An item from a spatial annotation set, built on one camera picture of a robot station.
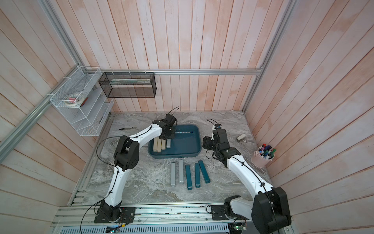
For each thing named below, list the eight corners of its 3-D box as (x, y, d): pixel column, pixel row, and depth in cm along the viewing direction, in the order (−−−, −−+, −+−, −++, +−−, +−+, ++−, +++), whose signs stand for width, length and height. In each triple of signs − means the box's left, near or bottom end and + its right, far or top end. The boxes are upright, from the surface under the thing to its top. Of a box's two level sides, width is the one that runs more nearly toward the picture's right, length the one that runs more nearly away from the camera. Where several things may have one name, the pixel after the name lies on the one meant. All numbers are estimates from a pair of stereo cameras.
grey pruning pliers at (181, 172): (178, 184, 84) (178, 182, 83) (179, 161, 93) (179, 160, 92) (183, 184, 84) (183, 182, 83) (183, 161, 93) (183, 160, 92)
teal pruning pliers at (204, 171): (206, 183, 86) (206, 181, 84) (198, 162, 94) (198, 160, 92) (210, 182, 86) (210, 180, 84) (201, 161, 95) (202, 159, 93)
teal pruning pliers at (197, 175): (195, 187, 84) (195, 186, 82) (194, 164, 93) (194, 162, 91) (200, 187, 84) (200, 186, 82) (199, 164, 93) (199, 163, 91)
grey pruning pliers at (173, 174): (171, 187, 84) (171, 185, 82) (171, 164, 93) (171, 162, 91) (175, 186, 84) (175, 185, 82) (175, 164, 93) (175, 162, 91)
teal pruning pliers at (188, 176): (187, 190, 83) (187, 189, 81) (185, 166, 92) (185, 165, 90) (192, 189, 83) (193, 188, 81) (190, 166, 92) (190, 164, 90)
